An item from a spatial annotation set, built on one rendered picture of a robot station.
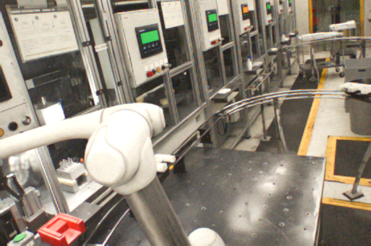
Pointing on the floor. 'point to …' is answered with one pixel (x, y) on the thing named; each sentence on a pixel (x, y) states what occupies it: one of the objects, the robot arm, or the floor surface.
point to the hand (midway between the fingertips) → (10, 217)
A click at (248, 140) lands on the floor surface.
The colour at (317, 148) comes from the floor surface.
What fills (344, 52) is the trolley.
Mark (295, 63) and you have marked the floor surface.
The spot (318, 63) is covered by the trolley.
